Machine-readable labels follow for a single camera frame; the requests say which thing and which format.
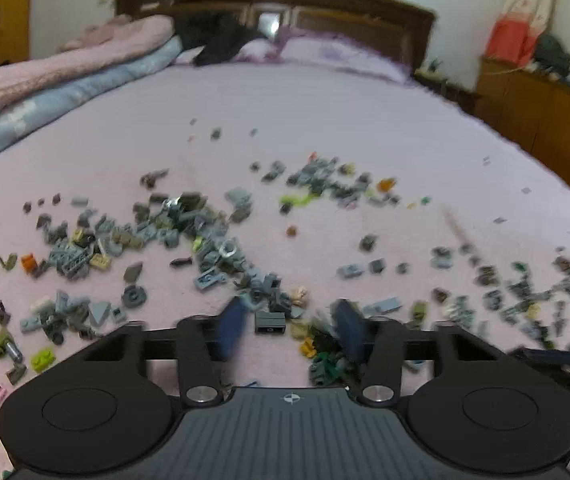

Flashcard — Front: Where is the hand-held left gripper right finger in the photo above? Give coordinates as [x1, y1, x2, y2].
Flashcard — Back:
[331, 299, 513, 407]

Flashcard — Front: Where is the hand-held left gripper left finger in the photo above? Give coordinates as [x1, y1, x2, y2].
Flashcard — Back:
[65, 296, 250, 407]

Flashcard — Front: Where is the dark grey rectangular toy brick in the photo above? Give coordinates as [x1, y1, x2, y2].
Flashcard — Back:
[255, 310, 287, 336]

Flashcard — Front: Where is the spread of toy bricks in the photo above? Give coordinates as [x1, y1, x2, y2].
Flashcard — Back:
[0, 119, 570, 402]

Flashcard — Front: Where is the pink bedsheet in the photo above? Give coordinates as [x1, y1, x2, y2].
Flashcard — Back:
[0, 57, 570, 480]

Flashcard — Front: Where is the brown wooden dresser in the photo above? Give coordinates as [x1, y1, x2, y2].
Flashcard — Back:
[475, 55, 570, 202]

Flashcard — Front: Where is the purple frilled pillow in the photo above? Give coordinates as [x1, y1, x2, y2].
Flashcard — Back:
[277, 27, 412, 86]

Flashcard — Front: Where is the white and purple pillow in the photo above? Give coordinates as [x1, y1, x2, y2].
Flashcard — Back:
[172, 37, 284, 66]

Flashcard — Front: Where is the blue floral quilt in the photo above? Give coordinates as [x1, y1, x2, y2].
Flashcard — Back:
[0, 37, 186, 179]

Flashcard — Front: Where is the black clothing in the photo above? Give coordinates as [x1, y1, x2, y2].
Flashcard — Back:
[175, 11, 267, 67]

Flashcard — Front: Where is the pink quilt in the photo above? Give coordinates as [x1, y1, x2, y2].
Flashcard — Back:
[0, 15, 176, 137]

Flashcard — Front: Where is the pink fluffy blanket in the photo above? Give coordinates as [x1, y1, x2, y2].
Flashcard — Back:
[57, 14, 134, 54]

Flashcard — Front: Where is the orange and white hanging cloth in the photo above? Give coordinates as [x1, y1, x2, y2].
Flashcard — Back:
[485, 0, 559, 69]

